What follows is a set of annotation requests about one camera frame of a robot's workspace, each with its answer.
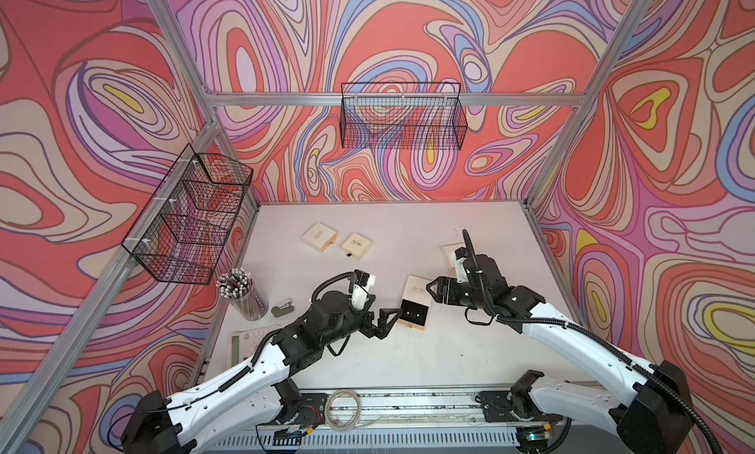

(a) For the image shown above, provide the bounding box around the black wire basket left wall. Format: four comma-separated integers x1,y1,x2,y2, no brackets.
121,145,254,285

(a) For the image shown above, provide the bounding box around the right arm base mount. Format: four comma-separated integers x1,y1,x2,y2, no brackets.
475,369,563,444

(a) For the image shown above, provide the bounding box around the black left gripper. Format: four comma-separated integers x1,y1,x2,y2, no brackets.
319,295,402,352

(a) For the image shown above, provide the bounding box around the coiled clear cable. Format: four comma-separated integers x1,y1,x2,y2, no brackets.
323,389,363,434

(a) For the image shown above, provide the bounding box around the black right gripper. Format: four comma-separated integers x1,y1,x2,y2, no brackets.
425,277,491,312

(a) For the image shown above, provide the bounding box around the small cream jewelry box middle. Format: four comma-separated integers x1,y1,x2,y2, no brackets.
340,233,373,260

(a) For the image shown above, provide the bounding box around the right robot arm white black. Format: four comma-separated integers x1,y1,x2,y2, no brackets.
426,232,723,453

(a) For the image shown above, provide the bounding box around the white desk calculator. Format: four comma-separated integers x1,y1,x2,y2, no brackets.
226,324,282,369

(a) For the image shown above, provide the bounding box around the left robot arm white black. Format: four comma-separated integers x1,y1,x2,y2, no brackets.
117,270,402,453

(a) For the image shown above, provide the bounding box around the clear cup of pens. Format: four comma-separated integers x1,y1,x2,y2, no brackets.
216,268,269,321

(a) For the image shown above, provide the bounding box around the black wire basket back wall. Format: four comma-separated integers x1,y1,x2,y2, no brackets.
339,80,468,151

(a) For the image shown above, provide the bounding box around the black wire basket wall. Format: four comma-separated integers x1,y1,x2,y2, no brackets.
121,145,254,285
339,80,468,151

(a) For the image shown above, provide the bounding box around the cream drawer jewelry box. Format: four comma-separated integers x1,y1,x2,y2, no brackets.
442,243,465,272

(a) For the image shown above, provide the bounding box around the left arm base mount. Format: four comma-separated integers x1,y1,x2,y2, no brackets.
263,392,328,446

